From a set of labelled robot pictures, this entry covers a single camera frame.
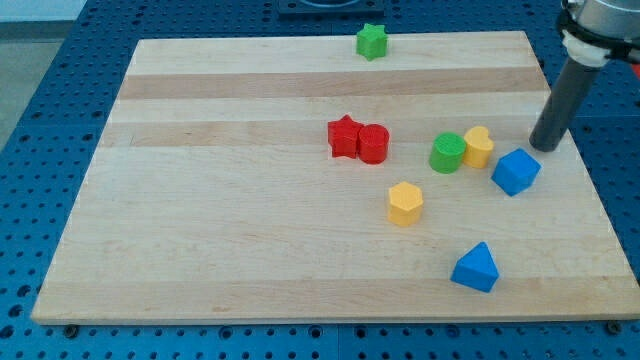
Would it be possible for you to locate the red star block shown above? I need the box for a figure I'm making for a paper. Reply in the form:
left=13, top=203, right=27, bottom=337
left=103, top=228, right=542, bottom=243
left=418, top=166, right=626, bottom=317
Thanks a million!
left=327, top=114, right=363, bottom=159

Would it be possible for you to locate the blue triangle block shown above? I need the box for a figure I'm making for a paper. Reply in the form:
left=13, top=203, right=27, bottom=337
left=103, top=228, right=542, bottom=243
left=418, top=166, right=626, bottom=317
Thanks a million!
left=450, top=242, right=500, bottom=293

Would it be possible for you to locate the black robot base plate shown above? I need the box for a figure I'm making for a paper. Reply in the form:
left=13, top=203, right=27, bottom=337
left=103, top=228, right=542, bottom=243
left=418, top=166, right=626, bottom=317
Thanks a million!
left=275, top=0, right=385, bottom=16

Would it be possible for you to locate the wooden board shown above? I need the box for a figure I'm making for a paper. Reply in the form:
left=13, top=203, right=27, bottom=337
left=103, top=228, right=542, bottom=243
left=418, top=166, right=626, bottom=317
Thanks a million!
left=32, top=31, right=639, bottom=325

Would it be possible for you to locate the red cylinder block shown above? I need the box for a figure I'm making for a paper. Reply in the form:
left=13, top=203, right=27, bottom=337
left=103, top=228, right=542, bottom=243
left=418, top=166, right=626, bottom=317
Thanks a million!
left=358, top=124, right=390, bottom=165

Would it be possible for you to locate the green cylinder block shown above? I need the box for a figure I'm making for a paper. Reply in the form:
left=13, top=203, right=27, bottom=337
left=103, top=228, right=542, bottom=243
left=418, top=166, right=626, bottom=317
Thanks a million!
left=429, top=132, right=466, bottom=174

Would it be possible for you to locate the blue cube block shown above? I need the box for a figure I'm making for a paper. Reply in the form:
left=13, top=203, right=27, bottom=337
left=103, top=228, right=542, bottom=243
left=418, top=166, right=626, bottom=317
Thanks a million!
left=491, top=148, right=541, bottom=196

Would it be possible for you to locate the yellow hexagon block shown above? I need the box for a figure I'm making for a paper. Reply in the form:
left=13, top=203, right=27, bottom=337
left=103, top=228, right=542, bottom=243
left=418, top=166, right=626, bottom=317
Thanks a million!
left=387, top=182, right=424, bottom=227

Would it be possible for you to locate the green star block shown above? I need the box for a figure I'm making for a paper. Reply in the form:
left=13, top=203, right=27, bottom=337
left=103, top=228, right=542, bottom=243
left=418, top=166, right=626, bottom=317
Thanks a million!
left=356, top=23, right=388, bottom=61

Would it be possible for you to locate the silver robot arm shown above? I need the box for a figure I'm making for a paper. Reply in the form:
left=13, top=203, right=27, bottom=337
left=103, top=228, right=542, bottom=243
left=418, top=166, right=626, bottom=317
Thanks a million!
left=556, top=0, right=639, bottom=68

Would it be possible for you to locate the yellow heart block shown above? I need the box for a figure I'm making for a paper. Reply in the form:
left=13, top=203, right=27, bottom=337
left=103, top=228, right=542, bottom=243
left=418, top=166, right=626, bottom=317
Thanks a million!
left=462, top=126, right=494, bottom=169

